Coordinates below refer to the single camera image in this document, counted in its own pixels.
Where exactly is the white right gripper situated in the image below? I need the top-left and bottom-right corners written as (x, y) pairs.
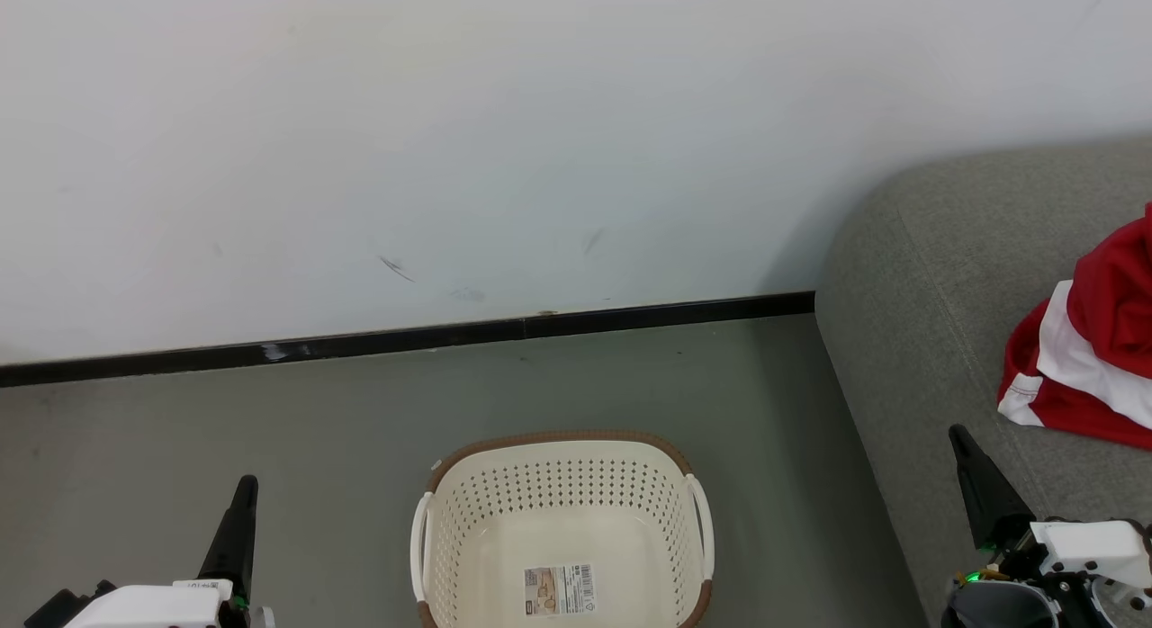
top-left (948, 424), bottom-right (1152, 628)

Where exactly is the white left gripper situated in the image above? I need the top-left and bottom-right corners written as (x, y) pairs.
top-left (63, 474), bottom-right (260, 628)

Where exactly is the red and white garment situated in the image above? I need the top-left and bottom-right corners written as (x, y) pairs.
top-left (996, 203), bottom-right (1152, 451)

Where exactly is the grey fabric sofa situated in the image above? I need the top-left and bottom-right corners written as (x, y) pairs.
top-left (814, 140), bottom-right (1152, 628)

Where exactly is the black baseboard strip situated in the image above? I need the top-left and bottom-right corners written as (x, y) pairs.
top-left (0, 291), bottom-right (816, 389)

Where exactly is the cream perforated laundry basket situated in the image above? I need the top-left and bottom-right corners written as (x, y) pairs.
top-left (409, 430), bottom-right (716, 628)

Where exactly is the paper label sticker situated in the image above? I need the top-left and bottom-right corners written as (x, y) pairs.
top-left (524, 563), bottom-right (598, 617)

